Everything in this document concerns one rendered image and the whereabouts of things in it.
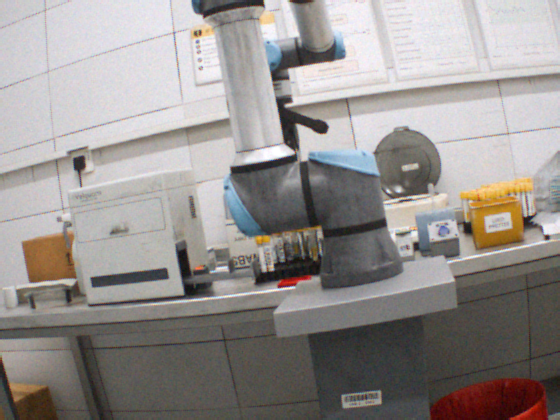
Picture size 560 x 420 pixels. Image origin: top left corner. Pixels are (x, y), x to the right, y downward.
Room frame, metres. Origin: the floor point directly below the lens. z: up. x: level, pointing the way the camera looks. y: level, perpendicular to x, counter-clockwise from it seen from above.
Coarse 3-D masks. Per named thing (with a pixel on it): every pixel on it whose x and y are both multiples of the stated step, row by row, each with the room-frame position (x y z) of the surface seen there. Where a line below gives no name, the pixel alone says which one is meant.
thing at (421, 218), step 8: (448, 208) 1.64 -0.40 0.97; (416, 216) 1.64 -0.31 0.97; (424, 216) 1.64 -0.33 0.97; (432, 216) 1.64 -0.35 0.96; (440, 216) 1.63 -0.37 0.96; (448, 216) 1.63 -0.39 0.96; (416, 224) 1.66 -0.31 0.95; (424, 224) 1.64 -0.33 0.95; (424, 232) 1.64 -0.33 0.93; (424, 240) 1.64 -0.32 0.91; (424, 248) 1.64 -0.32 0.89; (424, 256) 1.63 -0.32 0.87
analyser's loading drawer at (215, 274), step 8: (208, 264) 1.64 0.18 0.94; (232, 264) 1.66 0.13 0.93; (256, 264) 1.66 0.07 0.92; (216, 272) 1.63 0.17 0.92; (224, 272) 1.63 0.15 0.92; (232, 272) 1.65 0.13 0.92; (240, 272) 1.63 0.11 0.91; (248, 272) 1.62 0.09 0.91; (256, 272) 1.64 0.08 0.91; (184, 280) 1.64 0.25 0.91; (192, 280) 1.64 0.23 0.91; (200, 280) 1.64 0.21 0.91; (208, 280) 1.64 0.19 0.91; (216, 280) 1.63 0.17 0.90
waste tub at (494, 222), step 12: (468, 204) 1.67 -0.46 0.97; (480, 204) 1.66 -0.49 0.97; (492, 204) 1.53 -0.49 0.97; (504, 204) 1.53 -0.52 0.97; (516, 204) 1.52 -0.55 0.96; (480, 216) 1.54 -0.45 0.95; (492, 216) 1.54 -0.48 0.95; (504, 216) 1.53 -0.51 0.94; (516, 216) 1.52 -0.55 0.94; (480, 228) 1.54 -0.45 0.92; (492, 228) 1.54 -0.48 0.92; (504, 228) 1.53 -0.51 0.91; (516, 228) 1.52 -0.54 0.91; (480, 240) 1.54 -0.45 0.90; (492, 240) 1.54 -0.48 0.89; (504, 240) 1.53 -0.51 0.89; (516, 240) 1.52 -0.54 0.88
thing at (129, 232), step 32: (96, 192) 1.66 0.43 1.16; (128, 192) 1.65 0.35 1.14; (160, 192) 1.63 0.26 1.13; (192, 192) 1.85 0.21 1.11; (96, 224) 1.67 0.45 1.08; (128, 224) 1.65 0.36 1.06; (160, 224) 1.64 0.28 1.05; (192, 224) 1.80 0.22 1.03; (96, 256) 1.67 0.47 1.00; (128, 256) 1.65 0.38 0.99; (160, 256) 1.64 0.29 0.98; (192, 256) 1.75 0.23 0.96; (96, 288) 1.67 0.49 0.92; (128, 288) 1.66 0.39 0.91; (160, 288) 1.64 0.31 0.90; (192, 288) 1.71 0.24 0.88
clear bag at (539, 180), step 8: (552, 160) 1.95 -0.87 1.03; (544, 168) 1.97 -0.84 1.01; (552, 168) 1.94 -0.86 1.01; (536, 176) 1.98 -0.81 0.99; (544, 176) 1.93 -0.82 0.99; (552, 176) 1.91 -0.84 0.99; (536, 184) 1.98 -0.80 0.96; (544, 184) 1.93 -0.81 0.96; (552, 184) 1.91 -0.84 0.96; (536, 192) 1.97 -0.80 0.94; (544, 192) 1.92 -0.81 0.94; (552, 192) 1.91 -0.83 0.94; (536, 200) 1.97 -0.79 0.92; (544, 200) 1.92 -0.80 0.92; (552, 200) 1.90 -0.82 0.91; (536, 208) 1.94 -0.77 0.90; (544, 208) 1.91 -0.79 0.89; (552, 208) 1.90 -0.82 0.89
